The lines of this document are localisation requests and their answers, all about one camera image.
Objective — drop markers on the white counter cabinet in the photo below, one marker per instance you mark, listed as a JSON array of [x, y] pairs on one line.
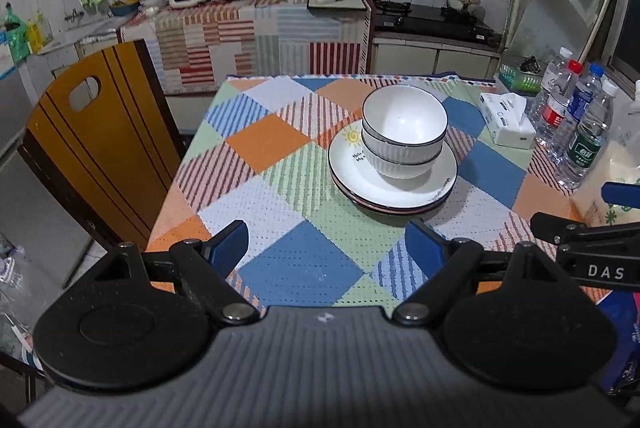
[[435, 57]]

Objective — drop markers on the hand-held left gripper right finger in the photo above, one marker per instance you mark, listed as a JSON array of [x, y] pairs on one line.
[[422, 244]]

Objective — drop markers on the white cutting board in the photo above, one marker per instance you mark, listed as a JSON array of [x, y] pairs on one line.
[[337, 1]]

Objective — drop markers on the green plastic basket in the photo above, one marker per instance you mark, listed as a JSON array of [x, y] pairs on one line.
[[517, 80]]

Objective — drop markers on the green plastic bottle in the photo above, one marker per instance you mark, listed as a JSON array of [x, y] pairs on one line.
[[15, 37]]

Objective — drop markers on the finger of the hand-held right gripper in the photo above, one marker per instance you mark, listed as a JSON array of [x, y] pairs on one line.
[[622, 194], [575, 233]]

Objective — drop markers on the yellow and brown wooden chair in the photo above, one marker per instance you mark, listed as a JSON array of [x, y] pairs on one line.
[[100, 132]]

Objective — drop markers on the blue-cap blue-label water bottle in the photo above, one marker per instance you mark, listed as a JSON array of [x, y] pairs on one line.
[[582, 107]]

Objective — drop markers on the white-cap green-label water bottle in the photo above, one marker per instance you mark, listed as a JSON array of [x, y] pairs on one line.
[[585, 147]]

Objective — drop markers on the clear white-cap water bottle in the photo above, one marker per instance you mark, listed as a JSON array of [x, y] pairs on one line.
[[550, 77]]

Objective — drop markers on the cream pot with lid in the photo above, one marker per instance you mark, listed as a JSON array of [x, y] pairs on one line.
[[462, 1]]

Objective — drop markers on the white plate with pink pattern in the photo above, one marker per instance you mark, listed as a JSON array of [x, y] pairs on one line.
[[390, 211]]

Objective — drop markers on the colourful patchwork tablecloth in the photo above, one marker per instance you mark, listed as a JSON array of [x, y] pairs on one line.
[[280, 178]]

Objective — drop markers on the white sun-print plate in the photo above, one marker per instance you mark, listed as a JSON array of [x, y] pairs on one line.
[[400, 192]]

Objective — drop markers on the black gas stove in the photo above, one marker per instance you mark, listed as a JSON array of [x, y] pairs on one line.
[[430, 25]]

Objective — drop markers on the white black-rimmed ribbed bowl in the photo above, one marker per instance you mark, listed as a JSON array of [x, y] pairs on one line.
[[400, 112], [402, 169]]

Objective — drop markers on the red-cap red-label water bottle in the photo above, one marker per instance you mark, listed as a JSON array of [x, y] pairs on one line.
[[559, 107]]

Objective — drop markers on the white tissue pack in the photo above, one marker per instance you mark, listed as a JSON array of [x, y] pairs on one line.
[[505, 122]]

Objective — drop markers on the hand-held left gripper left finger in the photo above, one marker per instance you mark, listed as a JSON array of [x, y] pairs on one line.
[[233, 244]]

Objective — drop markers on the clear plastic bag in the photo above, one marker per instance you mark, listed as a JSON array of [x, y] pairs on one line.
[[20, 288]]

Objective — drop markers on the striped patchwork counter cloth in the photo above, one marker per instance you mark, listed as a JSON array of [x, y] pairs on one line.
[[260, 37]]

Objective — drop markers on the blue printed bag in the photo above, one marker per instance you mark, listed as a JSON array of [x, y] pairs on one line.
[[625, 338]]

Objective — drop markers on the blue basin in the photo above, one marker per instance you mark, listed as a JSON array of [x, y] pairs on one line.
[[124, 6]]

